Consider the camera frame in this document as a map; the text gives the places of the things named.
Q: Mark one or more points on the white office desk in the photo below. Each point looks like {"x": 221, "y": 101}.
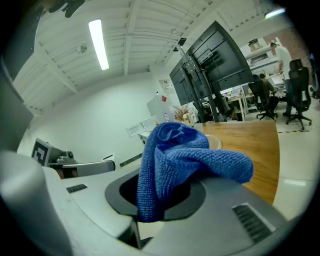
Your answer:
{"x": 237, "y": 98}

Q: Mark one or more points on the white bottle with red label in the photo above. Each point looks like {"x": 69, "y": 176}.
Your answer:
{"x": 165, "y": 117}

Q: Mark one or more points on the black ceiling mount plate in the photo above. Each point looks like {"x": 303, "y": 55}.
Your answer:
{"x": 180, "y": 45}

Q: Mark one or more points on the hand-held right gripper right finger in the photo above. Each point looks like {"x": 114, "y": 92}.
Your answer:
{"x": 215, "y": 225}

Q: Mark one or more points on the white wall panel box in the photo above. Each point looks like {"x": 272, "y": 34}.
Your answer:
{"x": 165, "y": 86}

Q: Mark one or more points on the round ceiling smoke detector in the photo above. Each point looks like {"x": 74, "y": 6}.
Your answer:
{"x": 81, "y": 49}

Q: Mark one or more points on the ceiling tube light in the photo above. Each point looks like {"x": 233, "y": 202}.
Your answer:
{"x": 98, "y": 45}
{"x": 275, "y": 13}

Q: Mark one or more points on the white refrigerator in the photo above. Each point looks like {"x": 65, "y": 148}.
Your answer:
{"x": 160, "y": 107}

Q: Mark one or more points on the blue cloth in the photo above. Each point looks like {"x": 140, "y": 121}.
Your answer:
{"x": 175, "y": 160}

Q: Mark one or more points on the dried brown plant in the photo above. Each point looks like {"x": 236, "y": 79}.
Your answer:
{"x": 180, "y": 112}

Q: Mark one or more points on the black monitor on stand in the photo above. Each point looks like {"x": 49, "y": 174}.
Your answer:
{"x": 220, "y": 57}
{"x": 182, "y": 82}

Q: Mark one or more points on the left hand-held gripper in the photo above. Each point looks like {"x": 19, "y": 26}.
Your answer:
{"x": 41, "y": 151}

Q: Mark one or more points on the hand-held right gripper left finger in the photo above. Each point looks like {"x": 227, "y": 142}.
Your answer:
{"x": 82, "y": 200}

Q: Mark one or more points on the person's grey shirt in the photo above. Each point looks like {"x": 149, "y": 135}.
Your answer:
{"x": 12, "y": 112}

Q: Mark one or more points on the black office chair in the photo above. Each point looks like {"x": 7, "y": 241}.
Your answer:
{"x": 298, "y": 82}
{"x": 260, "y": 95}

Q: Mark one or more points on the red square paper sign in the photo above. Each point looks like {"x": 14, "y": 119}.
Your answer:
{"x": 164, "y": 98}

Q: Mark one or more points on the black head-worn camera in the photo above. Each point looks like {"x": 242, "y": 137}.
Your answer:
{"x": 72, "y": 7}

